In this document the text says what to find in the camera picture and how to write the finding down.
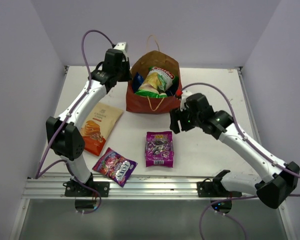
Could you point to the beige orange cassava chips bag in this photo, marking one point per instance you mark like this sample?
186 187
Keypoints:
98 125

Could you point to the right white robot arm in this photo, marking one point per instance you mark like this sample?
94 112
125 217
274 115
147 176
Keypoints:
275 179

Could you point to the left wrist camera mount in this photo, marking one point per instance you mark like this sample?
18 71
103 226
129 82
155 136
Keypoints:
121 46

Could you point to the blue Doritos chips bag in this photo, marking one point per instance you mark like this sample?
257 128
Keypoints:
137 82

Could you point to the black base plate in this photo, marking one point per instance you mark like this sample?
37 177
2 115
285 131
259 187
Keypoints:
208 189
90 189

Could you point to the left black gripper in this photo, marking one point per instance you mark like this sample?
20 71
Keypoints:
125 62

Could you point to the purple Cocoaland gummy bag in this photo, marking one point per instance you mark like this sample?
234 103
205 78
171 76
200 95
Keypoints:
159 149

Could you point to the green Chuba cassava chips bag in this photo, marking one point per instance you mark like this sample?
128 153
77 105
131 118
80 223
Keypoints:
157 83

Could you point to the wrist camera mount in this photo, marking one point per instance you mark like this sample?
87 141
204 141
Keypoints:
121 46
182 95

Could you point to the purple Fox's candy bag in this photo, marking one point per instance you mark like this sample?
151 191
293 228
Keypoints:
115 167

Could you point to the aluminium rail frame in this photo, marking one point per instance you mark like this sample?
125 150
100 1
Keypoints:
138 187

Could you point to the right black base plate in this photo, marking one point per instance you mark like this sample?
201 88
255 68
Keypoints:
208 189

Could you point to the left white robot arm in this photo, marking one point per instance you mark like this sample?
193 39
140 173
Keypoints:
63 132

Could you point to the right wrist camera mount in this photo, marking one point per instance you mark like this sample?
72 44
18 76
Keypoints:
182 95

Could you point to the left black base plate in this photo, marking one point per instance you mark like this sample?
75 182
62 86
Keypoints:
90 189

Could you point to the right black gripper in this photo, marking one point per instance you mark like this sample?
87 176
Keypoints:
176 115

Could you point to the red brown paper bag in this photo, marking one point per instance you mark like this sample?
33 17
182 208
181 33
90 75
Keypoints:
153 57

